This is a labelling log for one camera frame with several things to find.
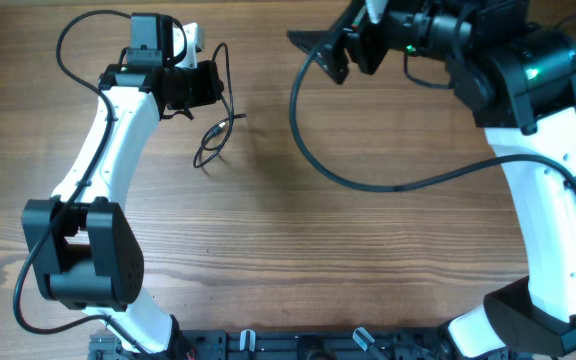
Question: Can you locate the black USB cable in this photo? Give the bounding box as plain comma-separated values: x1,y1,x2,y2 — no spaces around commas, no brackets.
192,42,247,170

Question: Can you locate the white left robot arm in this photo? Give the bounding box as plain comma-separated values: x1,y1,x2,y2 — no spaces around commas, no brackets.
21,13,224,359

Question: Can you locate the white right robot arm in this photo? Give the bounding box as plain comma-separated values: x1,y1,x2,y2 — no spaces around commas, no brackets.
288,1,576,359

